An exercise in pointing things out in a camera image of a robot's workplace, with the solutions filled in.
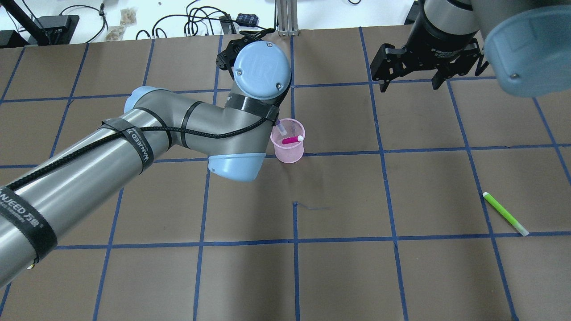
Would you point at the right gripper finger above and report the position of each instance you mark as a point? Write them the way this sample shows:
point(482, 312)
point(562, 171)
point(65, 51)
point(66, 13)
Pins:
point(467, 58)
point(391, 63)

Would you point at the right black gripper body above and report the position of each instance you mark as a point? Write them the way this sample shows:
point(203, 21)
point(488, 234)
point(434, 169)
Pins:
point(439, 46)

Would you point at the purple pen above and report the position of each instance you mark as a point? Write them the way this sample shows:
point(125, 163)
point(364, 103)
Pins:
point(281, 128)

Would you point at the pink pen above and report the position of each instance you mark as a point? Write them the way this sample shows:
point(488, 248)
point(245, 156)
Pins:
point(292, 140)

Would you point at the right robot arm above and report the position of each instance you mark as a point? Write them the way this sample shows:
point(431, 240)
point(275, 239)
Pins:
point(526, 42)

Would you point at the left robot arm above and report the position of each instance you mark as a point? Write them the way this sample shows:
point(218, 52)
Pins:
point(42, 206)

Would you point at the pink mesh cup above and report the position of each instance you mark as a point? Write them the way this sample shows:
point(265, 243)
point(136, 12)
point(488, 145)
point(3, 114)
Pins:
point(289, 153)

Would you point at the green pen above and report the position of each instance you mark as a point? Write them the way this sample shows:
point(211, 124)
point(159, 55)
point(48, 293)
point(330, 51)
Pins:
point(505, 214)

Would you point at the snack bag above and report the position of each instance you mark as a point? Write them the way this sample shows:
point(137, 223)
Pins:
point(115, 33)
point(128, 16)

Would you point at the aluminium frame post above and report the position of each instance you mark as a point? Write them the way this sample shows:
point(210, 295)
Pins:
point(286, 18)

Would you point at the black camera stand base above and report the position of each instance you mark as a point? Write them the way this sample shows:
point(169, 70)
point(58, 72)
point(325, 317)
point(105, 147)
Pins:
point(58, 30)

